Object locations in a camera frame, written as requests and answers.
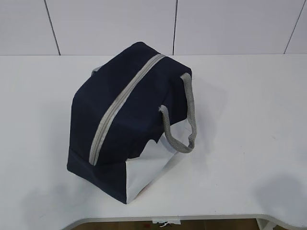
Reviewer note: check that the navy blue lunch bag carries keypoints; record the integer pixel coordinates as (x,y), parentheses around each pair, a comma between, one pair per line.
(129,119)

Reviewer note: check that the white tape piece under table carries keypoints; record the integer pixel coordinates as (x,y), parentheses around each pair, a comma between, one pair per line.
(163,222)

